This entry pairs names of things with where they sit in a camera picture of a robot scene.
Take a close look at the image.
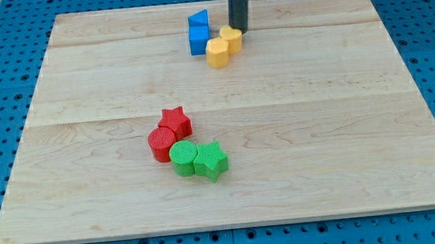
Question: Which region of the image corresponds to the light wooden board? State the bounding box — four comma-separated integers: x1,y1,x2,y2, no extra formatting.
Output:
0,0,435,244

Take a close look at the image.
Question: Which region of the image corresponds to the red star block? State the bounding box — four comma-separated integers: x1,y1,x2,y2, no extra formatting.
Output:
157,106,193,140

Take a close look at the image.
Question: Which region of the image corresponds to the blue cube block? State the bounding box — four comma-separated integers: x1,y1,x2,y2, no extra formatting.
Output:
188,26,210,55

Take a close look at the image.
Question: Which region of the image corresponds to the red cylinder block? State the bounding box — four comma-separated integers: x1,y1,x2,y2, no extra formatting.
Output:
148,127,176,162

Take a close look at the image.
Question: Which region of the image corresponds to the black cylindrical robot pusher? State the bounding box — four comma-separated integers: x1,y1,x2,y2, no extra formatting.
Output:
227,0,249,35

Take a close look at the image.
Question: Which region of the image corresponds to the yellow hexagon block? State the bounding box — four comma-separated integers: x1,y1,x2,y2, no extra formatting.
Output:
205,37,230,68

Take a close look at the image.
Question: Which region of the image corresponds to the green cylinder block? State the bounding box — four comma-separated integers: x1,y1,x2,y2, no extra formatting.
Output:
169,140,197,177

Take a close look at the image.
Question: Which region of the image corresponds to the green star block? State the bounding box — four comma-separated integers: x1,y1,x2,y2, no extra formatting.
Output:
194,141,229,183

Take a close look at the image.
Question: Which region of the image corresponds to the blue triangle block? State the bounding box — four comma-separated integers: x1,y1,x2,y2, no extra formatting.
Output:
188,9,209,28

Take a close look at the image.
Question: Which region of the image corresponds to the yellow heart block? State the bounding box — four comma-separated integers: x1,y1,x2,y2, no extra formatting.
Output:
219,25,242,55

